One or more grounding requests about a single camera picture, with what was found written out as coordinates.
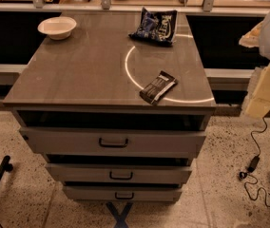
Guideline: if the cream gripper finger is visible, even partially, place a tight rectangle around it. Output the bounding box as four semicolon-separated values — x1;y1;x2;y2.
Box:
243;64;270;119
239;22;262;48

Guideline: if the blue chip bag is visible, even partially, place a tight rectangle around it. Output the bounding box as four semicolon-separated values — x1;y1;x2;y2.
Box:
128;8;178;47

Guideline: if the black rxbar chocolate bar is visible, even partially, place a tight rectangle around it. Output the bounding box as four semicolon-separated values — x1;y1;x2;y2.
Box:
140;71;178;105

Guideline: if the grey drawer cabinet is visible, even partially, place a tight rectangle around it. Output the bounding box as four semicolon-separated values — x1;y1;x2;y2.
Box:
2;10;218;203

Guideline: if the white bowl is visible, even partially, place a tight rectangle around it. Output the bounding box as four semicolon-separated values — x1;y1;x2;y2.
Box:
37;16;77;40

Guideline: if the black power adapter cable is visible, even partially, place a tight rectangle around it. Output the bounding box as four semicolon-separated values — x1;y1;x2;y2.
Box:
238;117;270;208

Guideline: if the top drawer with handle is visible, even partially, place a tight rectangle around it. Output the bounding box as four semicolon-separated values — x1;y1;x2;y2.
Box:
20;127;205;158

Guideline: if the drawer with handle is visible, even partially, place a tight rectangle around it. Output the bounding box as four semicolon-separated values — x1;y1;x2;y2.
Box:
20;127;205;158
63;186;182;202
46;163;192;184

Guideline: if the bottom drawer with handle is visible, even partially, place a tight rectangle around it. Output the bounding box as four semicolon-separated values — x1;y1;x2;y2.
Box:
63;186;182;202

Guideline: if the middle drawer with handle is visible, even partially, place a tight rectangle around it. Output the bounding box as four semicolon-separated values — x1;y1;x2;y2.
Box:
46;163;192;184

